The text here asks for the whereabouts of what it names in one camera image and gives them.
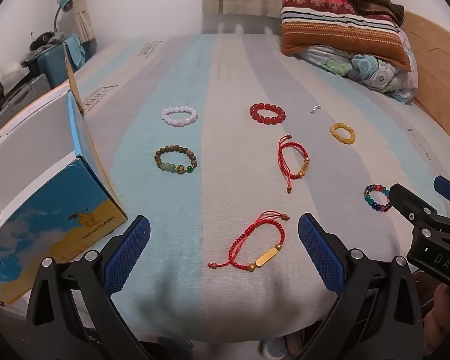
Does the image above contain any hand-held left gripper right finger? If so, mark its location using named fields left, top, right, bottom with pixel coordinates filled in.
left=297, top=213, right=425, bottom=360

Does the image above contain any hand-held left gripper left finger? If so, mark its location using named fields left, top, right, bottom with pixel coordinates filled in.
left=24, top=214, right=152, bottom=360

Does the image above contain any multicolour glass bead bracelet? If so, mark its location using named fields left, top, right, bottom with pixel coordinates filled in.
left=363, top=183, right=392, bottom=213

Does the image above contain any red cord bracelet large gold bar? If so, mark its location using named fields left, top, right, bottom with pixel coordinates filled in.
left=207, top=212, right=291, bottom=272

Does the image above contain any blue and yellow cardboard box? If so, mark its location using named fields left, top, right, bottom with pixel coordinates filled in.
left=0, top=41, right=129, bottom=309

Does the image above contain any red cord bracelet small gold bar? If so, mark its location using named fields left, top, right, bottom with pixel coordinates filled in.
left=277, top=134, right=311, bottom=195

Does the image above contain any brown and green bead bracelet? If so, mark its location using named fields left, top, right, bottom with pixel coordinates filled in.
left=154, top=145, right=199, bottom=175

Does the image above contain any yellow bead bracelet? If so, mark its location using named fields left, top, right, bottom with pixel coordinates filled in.
left=329, top=122, right=356, bottom=145

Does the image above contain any person's right hand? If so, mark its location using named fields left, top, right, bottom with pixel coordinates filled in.
left=424, top=283, right=450, bottom=332

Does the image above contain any pale blue slipper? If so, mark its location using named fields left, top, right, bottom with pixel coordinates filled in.
left=262, top=335, right=290, bottom=360

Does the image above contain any striped bed sheet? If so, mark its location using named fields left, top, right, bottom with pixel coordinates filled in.
left=65, top=32, right=450, bottom=346

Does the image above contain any wooden headboard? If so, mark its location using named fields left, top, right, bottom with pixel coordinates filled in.
left=397, top=9, right=450, bottom=151

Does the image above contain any floral quilt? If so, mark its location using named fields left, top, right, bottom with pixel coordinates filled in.
left=295, top=32, right=421, bottom=105

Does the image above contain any striped red orange pillow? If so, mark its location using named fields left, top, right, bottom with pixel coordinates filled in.
left=279, top=0, right=414, bottom=73

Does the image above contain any teal suitcase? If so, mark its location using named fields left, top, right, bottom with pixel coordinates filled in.
left=37, top=34, right=87, bottom=90

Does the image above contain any dark clutter pile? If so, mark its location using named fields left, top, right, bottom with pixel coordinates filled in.
left=20, top=30, right=66, bottom=64

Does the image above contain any beige side curtain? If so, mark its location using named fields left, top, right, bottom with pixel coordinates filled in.
left=65, top=0, right=97, bottom=44

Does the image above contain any blue desk lamp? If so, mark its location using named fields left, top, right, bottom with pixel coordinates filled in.
left=52, top=0, right=74, bottom=32

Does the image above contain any pale pink bead bracelet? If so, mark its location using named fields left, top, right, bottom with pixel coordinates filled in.
left=161, top=106, right=198, bottom=127

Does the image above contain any red bead bracelet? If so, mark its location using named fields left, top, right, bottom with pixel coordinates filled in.
left=249, top=102, right=286, bottom=126

